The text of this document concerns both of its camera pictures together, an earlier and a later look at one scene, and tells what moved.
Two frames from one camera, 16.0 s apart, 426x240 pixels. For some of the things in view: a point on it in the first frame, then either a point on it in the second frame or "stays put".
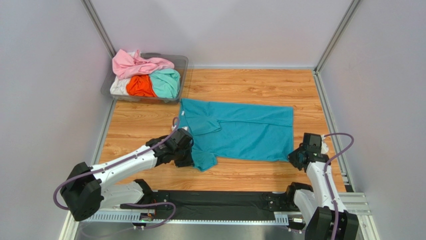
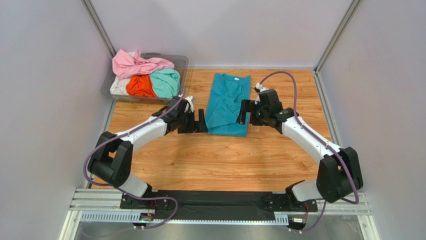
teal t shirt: (237, 131) → (227, 92)
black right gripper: (294, 158) → (252, 112)
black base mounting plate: (217, 205) stays put
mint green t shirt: (166, 83) stays put
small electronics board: (146, 217) stays put
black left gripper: (189, 160) → (199, 126)
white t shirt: (119, 86) stays put
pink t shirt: (125, 64) stays put
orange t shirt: (140, 85) stays put
